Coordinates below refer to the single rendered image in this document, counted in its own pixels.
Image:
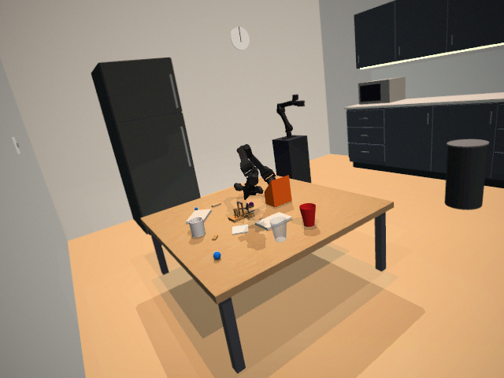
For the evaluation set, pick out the cream flat square tile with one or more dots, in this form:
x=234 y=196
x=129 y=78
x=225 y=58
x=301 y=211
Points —
x=240 y=229

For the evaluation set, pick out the red cup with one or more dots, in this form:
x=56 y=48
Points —
x=308 y=214

